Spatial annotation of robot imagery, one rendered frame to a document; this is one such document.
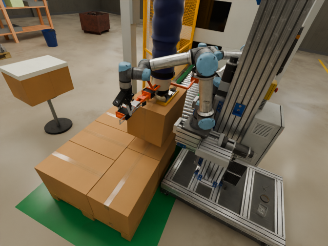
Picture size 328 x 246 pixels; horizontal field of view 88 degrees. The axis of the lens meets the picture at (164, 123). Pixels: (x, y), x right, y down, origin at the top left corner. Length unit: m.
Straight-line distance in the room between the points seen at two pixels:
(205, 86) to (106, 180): 1.16
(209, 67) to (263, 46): 0.42
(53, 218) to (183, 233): 1.32
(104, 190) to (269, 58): 1.58
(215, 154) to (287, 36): 0.88
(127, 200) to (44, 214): 1.04
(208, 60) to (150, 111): 0.72
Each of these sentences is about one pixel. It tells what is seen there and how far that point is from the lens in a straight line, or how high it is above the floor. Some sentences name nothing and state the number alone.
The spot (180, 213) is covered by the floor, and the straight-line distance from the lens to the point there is 2.14.
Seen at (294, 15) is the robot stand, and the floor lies 1.87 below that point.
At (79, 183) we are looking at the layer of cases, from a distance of 1.73.
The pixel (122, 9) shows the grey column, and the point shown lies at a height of 1.62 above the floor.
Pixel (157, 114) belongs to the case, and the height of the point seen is 1.06.
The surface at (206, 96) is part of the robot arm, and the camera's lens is 1.13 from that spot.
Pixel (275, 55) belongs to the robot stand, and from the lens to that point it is 1.33.
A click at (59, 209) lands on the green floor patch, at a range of 2.31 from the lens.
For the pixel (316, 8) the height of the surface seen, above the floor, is 1.85.
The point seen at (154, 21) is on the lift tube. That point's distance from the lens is 1.48.
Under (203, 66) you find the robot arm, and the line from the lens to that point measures 1.02.
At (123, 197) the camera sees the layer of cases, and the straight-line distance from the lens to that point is 1.58.
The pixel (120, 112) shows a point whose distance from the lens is 1.23.
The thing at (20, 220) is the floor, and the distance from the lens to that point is 2.42.
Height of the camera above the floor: 1.94
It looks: 39 degrees down
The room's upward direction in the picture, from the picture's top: 7 degrees clockwise
